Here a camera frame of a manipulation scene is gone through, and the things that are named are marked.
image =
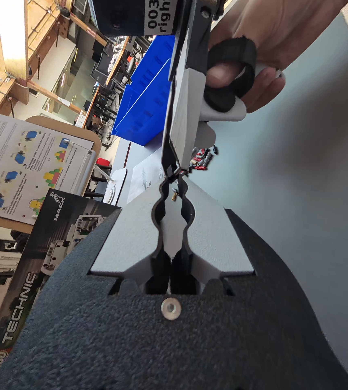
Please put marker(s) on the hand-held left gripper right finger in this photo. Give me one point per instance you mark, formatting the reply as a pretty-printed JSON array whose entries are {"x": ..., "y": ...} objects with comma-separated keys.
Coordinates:
[{"x": 219, "y": 243}]

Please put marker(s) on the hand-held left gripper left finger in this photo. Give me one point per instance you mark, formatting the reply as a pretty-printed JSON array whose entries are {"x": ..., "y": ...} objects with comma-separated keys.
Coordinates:
[{"x": 125, "y": 240}]

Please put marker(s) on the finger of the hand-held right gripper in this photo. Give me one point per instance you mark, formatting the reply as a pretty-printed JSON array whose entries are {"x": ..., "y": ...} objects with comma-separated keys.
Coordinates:
[
  {"x": 184, "y": 122},
  {"x": 166, "y": 155}
]

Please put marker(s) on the grey lego axle black bush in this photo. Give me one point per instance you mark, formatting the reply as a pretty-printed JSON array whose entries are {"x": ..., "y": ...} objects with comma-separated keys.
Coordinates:
[{"x": 174, "y": 175}]

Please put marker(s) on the pile of small lego pins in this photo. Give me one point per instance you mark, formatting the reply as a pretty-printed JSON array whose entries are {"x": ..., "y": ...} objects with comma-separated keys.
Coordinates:
[{"x": 201, "y": 161}]

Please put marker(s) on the tan lego pin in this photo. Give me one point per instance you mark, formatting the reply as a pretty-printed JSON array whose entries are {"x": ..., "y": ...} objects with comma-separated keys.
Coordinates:
[{"x": 175, "y": 195}]

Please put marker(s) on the black lego set box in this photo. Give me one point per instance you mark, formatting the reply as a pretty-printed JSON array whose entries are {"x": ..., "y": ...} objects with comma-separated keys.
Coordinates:
[{"x": 24, "y": 289}]

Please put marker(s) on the person's right hand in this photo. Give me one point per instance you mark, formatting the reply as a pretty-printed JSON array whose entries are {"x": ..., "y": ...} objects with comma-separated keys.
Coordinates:
[{"x": 283, "y": 30}]

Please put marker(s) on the white instruction booklet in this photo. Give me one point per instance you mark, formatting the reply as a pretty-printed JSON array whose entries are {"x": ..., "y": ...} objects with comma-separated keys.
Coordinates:
[{"x": 143, "y": 179}]

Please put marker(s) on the blue storage bin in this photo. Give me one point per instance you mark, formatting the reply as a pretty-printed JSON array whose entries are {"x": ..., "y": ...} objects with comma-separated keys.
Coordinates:
[{"x": 143, "y": 100}]

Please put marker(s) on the cluttered background workbenches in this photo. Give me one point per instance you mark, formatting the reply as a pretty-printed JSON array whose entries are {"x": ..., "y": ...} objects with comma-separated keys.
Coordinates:
[{"x": 107, "y": 67}]

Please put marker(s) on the white rounded board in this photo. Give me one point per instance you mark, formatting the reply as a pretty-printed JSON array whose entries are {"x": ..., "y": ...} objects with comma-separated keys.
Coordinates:
[{"x": 116, "y": 179}]

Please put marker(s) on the red stool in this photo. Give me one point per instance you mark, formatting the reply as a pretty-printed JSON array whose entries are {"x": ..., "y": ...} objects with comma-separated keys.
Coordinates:
[{"x": 104, "y": 161}]

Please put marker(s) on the wooden clipboard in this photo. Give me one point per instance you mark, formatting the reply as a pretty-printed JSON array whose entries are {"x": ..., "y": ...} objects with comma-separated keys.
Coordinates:
[{"x": 82, "y": 134}]

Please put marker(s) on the printed instruction sheet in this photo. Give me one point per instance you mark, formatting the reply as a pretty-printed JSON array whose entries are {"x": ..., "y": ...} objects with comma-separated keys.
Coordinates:
[{"x": 24, "y": 158}]

